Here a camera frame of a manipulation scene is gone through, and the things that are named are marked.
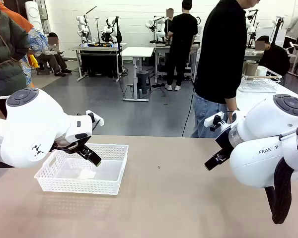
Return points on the white cup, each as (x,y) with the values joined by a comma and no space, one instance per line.
(262,71)

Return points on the white perforated plastic basket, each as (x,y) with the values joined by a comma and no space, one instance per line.
(64,184)

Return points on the white side table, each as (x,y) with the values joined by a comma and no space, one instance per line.
(250,99)

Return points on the black power strip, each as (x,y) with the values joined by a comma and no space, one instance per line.
(159,85)

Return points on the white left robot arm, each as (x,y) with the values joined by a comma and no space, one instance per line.
(39,119)

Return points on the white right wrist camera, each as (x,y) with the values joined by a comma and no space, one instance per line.
(209,121)

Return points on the person in black sweater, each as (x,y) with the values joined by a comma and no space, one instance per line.
(218,49)

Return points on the person in dark top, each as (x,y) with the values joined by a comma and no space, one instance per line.
(169,24)

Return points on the person's right hand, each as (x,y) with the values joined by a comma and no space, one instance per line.
(230,117)

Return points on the white standing air conditioner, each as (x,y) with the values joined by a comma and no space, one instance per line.
(33,15)

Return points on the grey step stool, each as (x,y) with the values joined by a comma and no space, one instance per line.
(142,79)

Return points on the seated person in grey jacket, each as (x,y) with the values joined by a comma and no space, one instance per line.
(51,50)

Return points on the person in grey top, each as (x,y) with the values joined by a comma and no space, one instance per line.
(294,27)

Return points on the figure in green puffer jacket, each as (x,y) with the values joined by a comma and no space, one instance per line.
(7,62)

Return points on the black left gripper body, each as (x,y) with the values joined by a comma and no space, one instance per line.
(64,146)

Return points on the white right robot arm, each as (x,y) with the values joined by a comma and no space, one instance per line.
(258,158)

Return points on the yellow fabric item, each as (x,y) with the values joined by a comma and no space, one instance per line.
(34,62)

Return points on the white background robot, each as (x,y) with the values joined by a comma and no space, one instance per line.
(109,29)
(83,28)
(249,27)
(160,29)

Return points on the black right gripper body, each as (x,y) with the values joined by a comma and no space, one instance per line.
(224,141)

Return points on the grey work desk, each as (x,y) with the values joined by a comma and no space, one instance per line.
(161,49)
(99,48)

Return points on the mannequin in orange blue clothes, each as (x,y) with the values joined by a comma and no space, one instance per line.
(33,39)

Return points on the standing person in black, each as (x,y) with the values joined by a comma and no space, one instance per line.
(182,37)

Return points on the white paper label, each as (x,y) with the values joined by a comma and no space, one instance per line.
(87,174)

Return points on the black stand with white top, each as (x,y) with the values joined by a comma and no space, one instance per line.
(278,27)

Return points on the person's right forearm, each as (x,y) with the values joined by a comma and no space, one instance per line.
(231,105)

